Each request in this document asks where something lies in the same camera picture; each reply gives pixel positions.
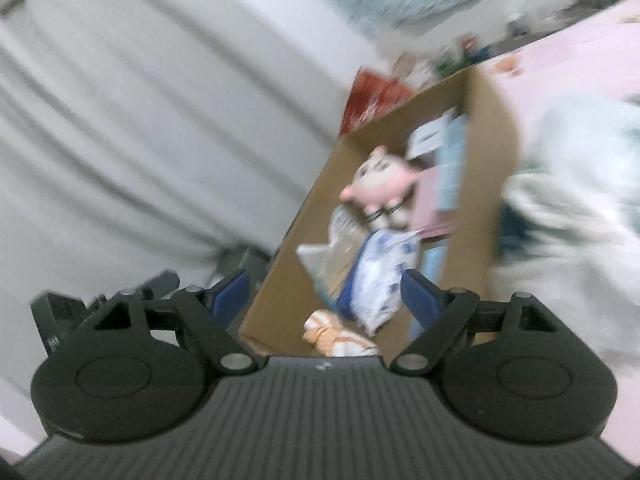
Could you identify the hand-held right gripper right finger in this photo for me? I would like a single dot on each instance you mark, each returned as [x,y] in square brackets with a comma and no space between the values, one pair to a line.
[417,295]

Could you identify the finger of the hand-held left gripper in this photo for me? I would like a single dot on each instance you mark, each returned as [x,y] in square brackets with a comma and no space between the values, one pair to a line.
[160,282]

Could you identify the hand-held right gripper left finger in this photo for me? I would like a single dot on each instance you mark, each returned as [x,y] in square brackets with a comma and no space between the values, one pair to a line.
[232,290]

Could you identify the white wet wipes pack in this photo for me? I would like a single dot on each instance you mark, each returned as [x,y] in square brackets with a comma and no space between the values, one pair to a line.
[380,270]

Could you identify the brown cardboard box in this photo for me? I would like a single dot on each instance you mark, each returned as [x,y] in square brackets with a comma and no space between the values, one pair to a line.
[285,300]

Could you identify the pink white plush toy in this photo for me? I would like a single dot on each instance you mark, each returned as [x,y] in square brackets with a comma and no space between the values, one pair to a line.
[380,190]

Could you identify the blue white flat packet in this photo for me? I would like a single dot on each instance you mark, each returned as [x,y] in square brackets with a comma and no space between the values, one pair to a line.
[452,165]

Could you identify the light blue packet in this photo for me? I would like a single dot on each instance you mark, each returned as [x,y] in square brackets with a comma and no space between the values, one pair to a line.
[425,135]

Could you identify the cream knitted blanket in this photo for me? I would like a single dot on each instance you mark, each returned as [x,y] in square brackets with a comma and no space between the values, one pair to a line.
[575,210]

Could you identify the red bag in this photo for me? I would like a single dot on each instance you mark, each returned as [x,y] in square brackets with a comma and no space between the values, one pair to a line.
[372,100]

